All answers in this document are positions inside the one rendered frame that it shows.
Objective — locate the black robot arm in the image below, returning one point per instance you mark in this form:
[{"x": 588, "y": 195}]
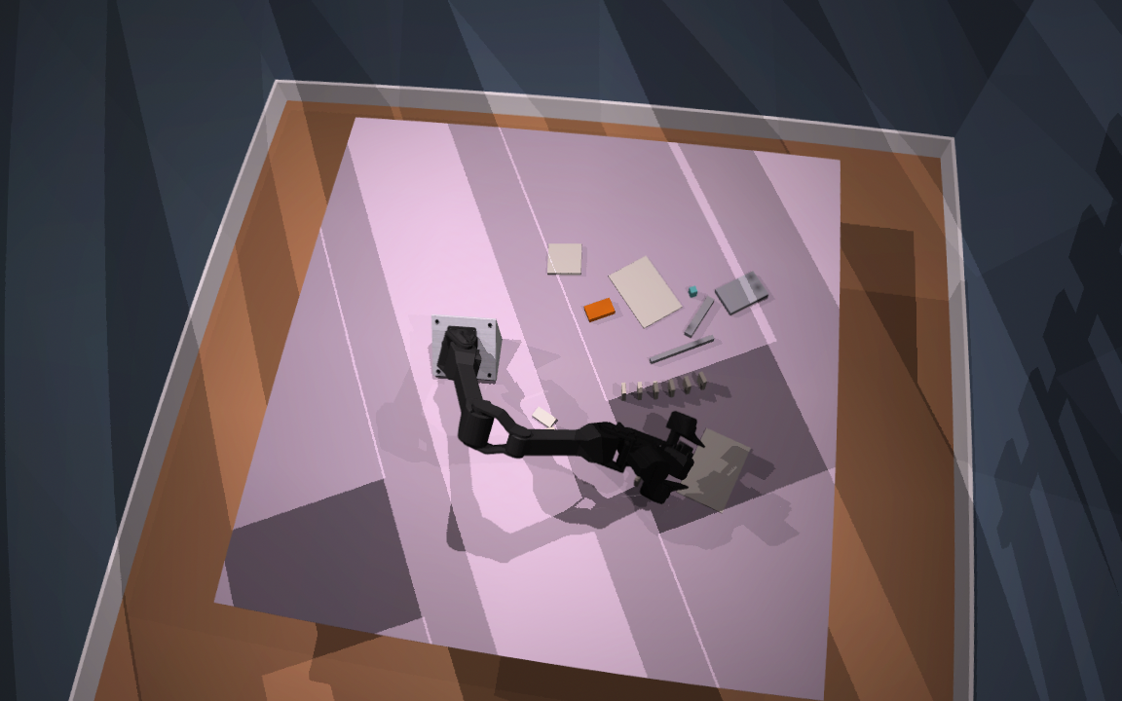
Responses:
[{"x": 459, "y": 360}]

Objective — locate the orange rectangular block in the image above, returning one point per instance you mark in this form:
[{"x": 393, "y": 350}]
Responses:
[{"x": 599, "y": 309}]

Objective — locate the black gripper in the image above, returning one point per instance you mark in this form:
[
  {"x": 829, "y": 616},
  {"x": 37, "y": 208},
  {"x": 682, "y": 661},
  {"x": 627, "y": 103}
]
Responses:
[{"x": 679, "y": 425}]

